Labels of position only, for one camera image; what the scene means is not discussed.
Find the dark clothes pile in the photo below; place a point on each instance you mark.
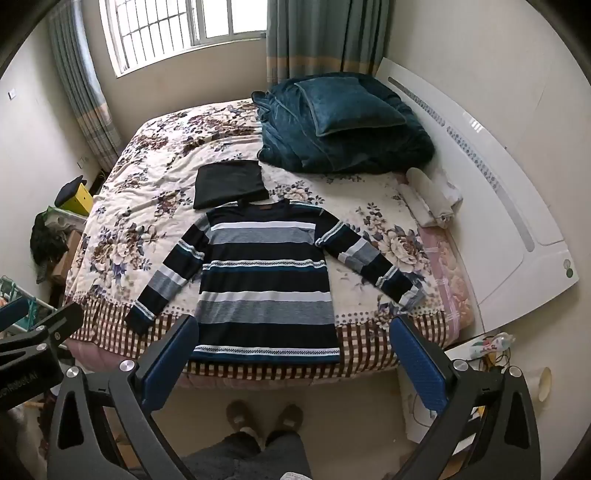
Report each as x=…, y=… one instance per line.
x=46, y=242

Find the dark cap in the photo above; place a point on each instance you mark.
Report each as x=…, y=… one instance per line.
x=68, y=188

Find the brown fuzzy slipper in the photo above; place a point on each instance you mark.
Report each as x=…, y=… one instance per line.
x=288, y=417
x=240, y=415

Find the white bed headboard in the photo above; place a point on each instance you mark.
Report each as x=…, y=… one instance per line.
x=498, y=184

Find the green drying rack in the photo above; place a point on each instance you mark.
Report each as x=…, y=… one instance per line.
x=27, y=295

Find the black folded garment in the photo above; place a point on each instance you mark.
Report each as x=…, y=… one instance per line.
x=228, y=182

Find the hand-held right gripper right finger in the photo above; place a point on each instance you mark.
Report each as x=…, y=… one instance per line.
x=415, y=362

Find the folded white cloth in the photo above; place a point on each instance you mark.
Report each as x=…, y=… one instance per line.
x=450, y=187

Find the person's grey trouser legs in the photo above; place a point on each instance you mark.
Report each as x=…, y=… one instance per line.
x=258, y=454

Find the barred window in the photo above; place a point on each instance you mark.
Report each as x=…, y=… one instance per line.
x=184, y=27

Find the yellow box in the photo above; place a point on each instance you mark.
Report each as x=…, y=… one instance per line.
x=79, y=201

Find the floral plush blanket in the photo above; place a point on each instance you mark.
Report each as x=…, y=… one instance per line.
x=138, y=194

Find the plastic bottle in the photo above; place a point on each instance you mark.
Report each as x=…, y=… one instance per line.
x=494, y=344

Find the teal velvet quilt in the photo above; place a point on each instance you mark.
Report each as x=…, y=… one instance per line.
x=351, y=143

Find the pink bed sheet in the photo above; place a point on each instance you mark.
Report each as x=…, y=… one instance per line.
x=455, y=281

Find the rolled white towel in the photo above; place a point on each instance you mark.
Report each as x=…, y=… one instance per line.
x=429, y=196

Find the narrow teal curtain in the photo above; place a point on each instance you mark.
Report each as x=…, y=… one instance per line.
x=83, y=92

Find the wall socket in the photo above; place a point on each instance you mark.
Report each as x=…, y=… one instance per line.
x=82, y=161

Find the cardboard box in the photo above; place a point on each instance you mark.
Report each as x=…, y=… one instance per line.
x=64, y=258

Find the teal velvet pillow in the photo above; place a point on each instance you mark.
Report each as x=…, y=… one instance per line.
x=351, y=104

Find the wide teal curtain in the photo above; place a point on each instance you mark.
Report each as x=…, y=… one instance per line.
x=323, y=37

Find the striped knit sweater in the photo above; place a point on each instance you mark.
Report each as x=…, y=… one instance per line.
x=268, y=281

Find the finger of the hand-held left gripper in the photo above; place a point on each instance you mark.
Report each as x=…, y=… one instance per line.
x=57, y=323
x=14, y=311

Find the white paper cup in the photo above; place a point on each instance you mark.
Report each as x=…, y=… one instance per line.
x=543, y=384

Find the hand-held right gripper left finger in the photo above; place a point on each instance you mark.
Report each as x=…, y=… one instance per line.
x=170, y=357

